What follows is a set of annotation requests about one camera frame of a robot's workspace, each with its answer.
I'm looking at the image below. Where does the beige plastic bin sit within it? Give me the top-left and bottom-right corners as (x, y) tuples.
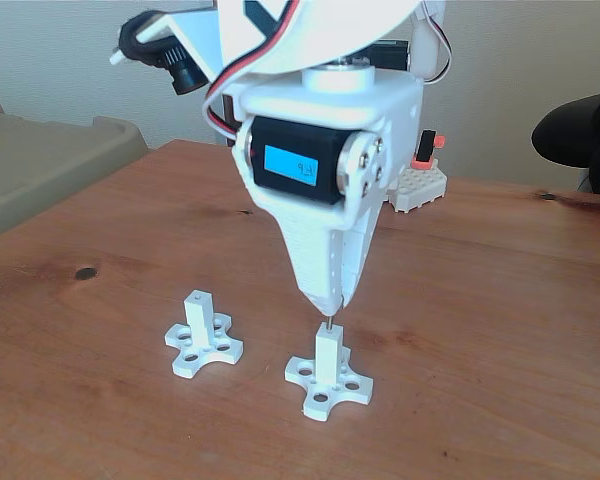
(0, 98), (151, 246)

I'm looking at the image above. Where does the black office chair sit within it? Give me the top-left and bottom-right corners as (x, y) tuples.
(531, 92), (600, 169)

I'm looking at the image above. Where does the black camera on white bracket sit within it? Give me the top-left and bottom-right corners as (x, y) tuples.
(108, 8), (226, 97)

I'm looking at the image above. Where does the white red servo cable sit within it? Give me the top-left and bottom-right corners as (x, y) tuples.
(202, 0), (306, 146)
(412, 0), (454, 85)

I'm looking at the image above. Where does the white printed post stand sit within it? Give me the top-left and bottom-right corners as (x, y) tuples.
(283, 322), (375, 421)
(163, 289), (245, 380)

